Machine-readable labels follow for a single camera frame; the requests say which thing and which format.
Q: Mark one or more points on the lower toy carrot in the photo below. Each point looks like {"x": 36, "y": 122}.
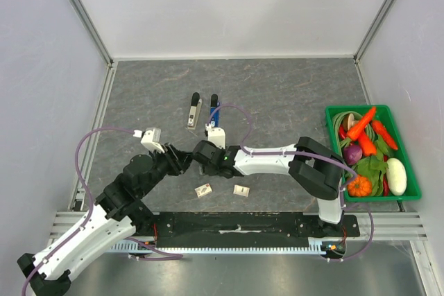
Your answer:
{"x": 382, "y": 132}

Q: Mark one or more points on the green plastic bin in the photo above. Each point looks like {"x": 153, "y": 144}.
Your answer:
{"x": 384, "y": 152}

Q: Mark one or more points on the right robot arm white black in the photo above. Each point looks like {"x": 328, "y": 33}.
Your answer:
{"x": 316, "y": 168}

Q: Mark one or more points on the white toy eggplant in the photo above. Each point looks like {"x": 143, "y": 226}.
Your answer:
{"x": 396, "y": 176}

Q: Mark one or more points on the upper toy carrot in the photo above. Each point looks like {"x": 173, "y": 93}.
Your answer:
{"x": 355, "y": 131}

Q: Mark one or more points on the toy green beans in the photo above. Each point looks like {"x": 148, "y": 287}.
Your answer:
{"x": 338, "y": 143}

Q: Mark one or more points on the beige stapler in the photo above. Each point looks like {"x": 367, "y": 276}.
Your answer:
{"x": 194, "y": 111}

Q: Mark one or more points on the toy carrot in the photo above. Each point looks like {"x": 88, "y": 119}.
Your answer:
{"x": 382, "y": 132}
{"x": 355, "y": 131}
{"x": 367, "y": 146}

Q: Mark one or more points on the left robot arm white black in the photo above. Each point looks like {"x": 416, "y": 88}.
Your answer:
{"x": 117, "y": 213}

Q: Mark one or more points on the toy pumpkin orange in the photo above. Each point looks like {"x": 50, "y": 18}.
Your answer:
{"x": 360, "y": 187}

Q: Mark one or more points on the toy green leaf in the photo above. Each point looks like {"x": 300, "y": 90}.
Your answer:
{"x": 374, "y": 170}

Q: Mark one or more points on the red toy chili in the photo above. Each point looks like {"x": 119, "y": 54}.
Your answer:
{"x": 342, "y": 133}

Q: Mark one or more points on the white staple box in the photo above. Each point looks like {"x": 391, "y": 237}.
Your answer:
{"x": 241, "y": 190}

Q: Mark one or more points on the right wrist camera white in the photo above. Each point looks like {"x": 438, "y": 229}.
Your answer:
{"x": 216, "y": 136}

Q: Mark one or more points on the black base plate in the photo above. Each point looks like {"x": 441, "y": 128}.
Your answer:
{"x": 241, "y": 228}

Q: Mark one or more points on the toy mushroom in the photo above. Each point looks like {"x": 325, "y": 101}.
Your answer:
{"x": 349, "y": 121}

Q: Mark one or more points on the purple toy onion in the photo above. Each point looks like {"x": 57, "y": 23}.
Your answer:
{"x": 352, "y": 154}

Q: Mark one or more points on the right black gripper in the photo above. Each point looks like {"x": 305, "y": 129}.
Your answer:
{"x": 209, "y": 170}

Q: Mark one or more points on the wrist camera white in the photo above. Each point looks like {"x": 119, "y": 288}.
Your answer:
{"x": 150, "y": 139}
{"x": 216, "y": 136}

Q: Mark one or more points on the blue stapler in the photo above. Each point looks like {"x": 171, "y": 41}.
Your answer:
{"x": 214, "y": 111}

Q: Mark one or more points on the middle toy carrot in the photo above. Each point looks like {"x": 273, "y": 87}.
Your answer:
{"x": 367, "y": 146}

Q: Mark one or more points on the staple box with red logo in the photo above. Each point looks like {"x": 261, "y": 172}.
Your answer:
{"x": 203, "y": 190}

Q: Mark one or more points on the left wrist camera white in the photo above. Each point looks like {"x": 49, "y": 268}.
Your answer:
{"x": 150, "y": 139}

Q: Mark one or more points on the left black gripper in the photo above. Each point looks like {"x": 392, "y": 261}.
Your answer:
{"x": 178, "y": 160}

